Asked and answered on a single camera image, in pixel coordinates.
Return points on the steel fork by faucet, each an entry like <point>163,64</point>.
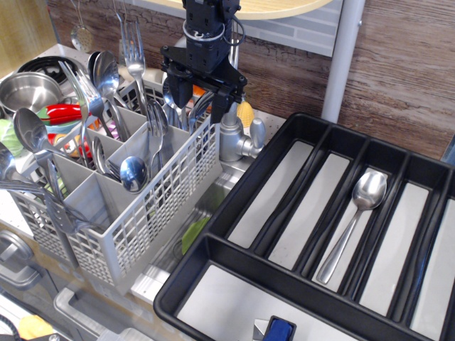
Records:
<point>234,50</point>

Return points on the steel pot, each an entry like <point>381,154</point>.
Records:
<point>31,90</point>

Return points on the hanging slotted ladle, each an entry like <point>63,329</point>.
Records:
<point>81,37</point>

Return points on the green sponge in sink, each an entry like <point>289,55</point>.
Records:
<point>192,232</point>

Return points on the steel spoon in tray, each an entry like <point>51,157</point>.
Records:
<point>368,193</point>

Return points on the steel spoon left side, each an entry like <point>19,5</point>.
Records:
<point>32,132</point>

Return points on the small spoon front compartment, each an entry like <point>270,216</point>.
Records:
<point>133,174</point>

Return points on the grey metal post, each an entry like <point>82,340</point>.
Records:
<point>348,28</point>

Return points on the black cutlery tray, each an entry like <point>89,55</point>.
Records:
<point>260,253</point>

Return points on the big steel spoon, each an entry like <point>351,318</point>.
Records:
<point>172,109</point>

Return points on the red toy pepper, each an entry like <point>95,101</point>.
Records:
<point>60,114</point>

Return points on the blue handled tool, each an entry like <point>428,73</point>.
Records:
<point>274,329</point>

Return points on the black stove burner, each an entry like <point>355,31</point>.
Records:
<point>50,66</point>

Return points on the grey plastic cutlery basket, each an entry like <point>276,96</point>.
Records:
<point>127,229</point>

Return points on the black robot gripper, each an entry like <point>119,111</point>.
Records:
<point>204,61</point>

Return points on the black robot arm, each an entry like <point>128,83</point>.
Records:
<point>197,10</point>

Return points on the steel fork middle left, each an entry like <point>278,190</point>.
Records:
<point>90,100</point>

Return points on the yellow toy corn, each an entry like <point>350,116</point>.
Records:
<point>245,113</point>

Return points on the light wooden shelf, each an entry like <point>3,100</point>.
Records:
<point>249,9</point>

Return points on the fork lying front left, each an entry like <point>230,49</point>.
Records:
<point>63,218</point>

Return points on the silver faucet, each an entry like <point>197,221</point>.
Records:
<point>234,143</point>

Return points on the green toy cabbage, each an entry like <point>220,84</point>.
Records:
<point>9,138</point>

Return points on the large steel spoon upright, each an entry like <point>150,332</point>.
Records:
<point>106,80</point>

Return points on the tall steel fork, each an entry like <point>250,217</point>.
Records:
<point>135,59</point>

